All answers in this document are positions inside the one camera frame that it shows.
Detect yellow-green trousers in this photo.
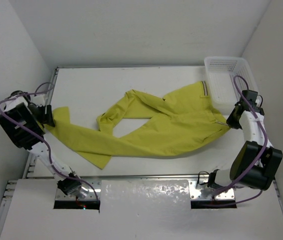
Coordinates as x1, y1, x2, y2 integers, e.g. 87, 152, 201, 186
48, 81, 229, 169

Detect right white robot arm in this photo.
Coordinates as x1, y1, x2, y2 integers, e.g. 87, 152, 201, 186
207, 99, 283, 191

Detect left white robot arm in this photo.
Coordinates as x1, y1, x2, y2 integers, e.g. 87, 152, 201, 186
0, 90, 82, 197

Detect white perforated plastic basket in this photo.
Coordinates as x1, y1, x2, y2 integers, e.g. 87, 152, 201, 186
204, 56, 259, 115

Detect white front cover board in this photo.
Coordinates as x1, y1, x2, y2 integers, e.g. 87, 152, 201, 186
0, 179, 283, 240

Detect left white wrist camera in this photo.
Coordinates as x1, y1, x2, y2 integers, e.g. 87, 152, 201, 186
30, 93, 48, 107

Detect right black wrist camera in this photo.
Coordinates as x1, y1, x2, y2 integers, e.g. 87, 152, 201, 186
240, 90, 258, 105

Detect aluminium table frame rail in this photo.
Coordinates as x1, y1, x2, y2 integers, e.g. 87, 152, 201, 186
0, 66, 60, 240

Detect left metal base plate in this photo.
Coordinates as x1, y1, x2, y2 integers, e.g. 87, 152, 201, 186
55, 178, 102, 201

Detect metal base plate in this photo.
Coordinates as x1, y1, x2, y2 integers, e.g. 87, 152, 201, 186
188, 180, 236, 202
55, 178, 102, 201

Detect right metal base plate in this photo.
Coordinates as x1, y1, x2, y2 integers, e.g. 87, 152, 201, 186
188, 180, 236, 202

